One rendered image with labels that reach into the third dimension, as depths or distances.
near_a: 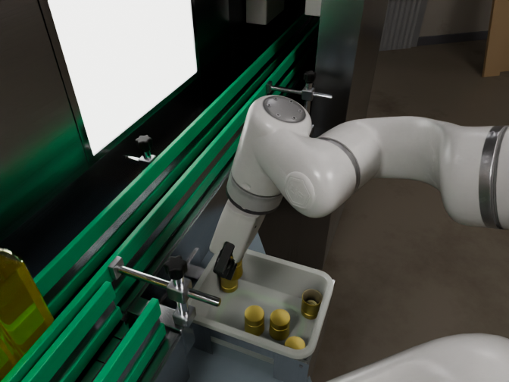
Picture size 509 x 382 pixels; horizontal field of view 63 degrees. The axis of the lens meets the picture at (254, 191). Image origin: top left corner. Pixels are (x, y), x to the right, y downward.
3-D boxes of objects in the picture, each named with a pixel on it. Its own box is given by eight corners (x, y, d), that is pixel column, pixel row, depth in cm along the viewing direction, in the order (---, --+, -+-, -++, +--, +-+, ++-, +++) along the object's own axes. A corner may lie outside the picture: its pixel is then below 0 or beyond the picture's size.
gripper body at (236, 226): (245, 153, 58) (229, 206, 66) (213, 197, 51) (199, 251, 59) (293, 176, 57) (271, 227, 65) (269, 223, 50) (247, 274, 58)
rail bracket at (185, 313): (129, 289, 65) (111, 233, 57) (226, 324, 60) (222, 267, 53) (117, 304, 63) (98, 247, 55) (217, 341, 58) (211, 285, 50)
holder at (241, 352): (201, 265, 87) (197, 239, 82) (329, 306, 79) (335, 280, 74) (156, 333, 74) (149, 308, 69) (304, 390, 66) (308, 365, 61)
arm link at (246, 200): (248, 142, 57) (244, 158, 59) (221, 180, 51) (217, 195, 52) (298, 166, 56) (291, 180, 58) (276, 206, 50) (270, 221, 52)
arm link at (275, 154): (385, 152, 44) (340, 190, 38) (346, 217, 51) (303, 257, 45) (279, 81, 49) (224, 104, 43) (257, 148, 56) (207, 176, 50)
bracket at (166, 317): (147, 318, 69) (139, 292, 65) (197, 337, 66) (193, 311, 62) (134, 336, 67) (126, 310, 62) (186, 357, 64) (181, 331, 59)
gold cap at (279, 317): (291, 326, 73) (293, 311, 70) (285, 343, 71) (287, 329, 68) (273, 320, 74) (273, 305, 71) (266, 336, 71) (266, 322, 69)
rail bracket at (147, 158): (137, 183, 88) (124, 127, 79) (165, 190, 86) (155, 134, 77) (126, 194, 85) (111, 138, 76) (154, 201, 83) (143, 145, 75)
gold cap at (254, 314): (266, 322, 74) (267, 308, 71) (260, 339, 71) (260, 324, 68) (248, 316, 75) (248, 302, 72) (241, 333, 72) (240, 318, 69)
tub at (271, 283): (223, 270, 85) (222, 240, 79) (331, 304, 79) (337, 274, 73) (182, 342, 72) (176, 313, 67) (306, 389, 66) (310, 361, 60)
